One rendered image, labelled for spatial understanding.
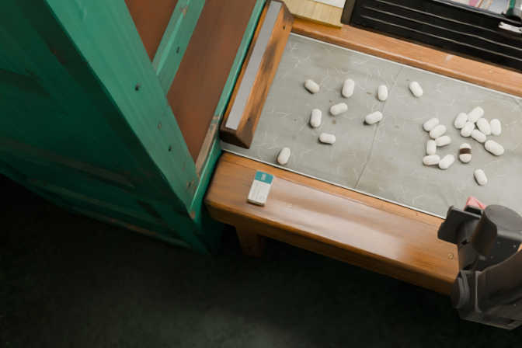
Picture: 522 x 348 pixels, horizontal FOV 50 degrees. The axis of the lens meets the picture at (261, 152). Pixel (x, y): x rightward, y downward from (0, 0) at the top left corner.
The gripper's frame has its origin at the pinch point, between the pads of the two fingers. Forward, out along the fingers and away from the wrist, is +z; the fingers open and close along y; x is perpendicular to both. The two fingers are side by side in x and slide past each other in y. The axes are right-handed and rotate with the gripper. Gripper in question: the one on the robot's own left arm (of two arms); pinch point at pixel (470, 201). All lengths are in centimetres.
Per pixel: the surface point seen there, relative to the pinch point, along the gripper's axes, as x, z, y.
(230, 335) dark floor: 89, 28, 37
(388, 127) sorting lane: -0.1, 18.3, 15.7
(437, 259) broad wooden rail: 13.4, -1.4, 0.8
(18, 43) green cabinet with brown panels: -32, -49, 54
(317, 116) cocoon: 0.4, 14.6, 30.4
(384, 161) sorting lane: 4.7, 12.7, 14.9
